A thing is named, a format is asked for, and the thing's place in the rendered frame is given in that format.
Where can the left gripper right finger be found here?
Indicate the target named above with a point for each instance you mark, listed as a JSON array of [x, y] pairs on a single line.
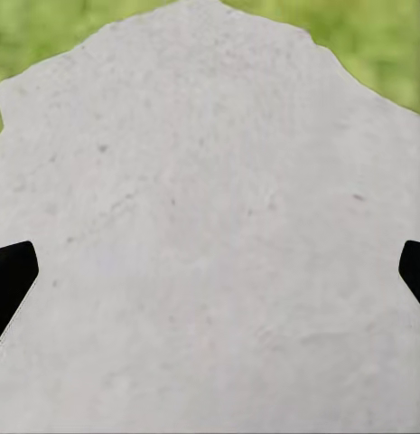
[[409, 267]]

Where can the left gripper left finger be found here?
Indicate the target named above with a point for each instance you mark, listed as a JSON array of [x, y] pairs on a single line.
[[18, 270]]

